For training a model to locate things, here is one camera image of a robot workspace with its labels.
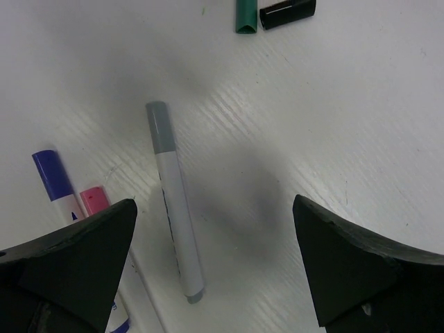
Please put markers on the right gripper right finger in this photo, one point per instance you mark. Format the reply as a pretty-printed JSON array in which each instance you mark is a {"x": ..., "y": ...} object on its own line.
[{"x": 361, "y": 281}]

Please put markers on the black pen cap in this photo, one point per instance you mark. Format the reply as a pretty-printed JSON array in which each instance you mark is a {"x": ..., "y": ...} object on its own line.
[{"x": 286, "y": 12}]

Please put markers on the pink capped marker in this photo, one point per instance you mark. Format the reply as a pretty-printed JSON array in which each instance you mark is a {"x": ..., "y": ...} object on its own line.
[{"x": 94, "y": 200}]

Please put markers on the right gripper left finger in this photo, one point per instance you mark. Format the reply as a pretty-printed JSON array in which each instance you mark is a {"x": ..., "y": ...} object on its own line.
[{"x": 66, "y": 280}]

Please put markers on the dark green pen cap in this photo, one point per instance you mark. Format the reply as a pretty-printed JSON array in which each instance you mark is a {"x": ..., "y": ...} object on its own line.
[{"x": 246, "y": 17}]

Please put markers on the purple capped marker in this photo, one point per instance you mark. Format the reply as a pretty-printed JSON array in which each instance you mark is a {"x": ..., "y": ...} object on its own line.
[{"x": 61, "y": 194}]

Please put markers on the grey capped marker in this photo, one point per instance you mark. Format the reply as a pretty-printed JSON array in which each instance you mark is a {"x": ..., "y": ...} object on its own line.
[{"x": 175, "y": 200}]

